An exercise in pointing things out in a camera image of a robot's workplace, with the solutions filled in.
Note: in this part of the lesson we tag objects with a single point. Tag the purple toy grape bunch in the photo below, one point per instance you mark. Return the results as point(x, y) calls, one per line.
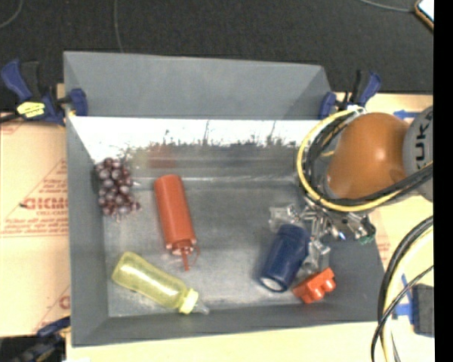
point(115, 189)

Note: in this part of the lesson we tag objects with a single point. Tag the dark blue cup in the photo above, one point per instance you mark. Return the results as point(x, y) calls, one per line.
point(283, 256)

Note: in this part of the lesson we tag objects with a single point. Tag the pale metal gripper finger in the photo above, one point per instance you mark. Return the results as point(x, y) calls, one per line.
point(317, 255)
point(285, 216)

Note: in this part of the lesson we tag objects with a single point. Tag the yellow clear plastic bottle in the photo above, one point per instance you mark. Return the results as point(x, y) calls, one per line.
point(147, 280)

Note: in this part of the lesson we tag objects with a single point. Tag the brown cardboard board, red print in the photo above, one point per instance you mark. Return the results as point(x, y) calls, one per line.
point(30, 270)

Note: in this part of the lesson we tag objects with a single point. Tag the grey metal bin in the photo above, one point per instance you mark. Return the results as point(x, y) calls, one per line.
point(226, 217)

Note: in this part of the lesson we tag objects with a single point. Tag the red squeeze bottle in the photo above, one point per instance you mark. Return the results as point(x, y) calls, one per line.
point(173, 209)

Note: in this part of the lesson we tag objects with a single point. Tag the black cylinder on white bracket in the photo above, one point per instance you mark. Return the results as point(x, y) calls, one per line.
point(370, 227)

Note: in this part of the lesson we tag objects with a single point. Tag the orange-red toy brick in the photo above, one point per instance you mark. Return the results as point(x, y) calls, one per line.
point(315, 286)

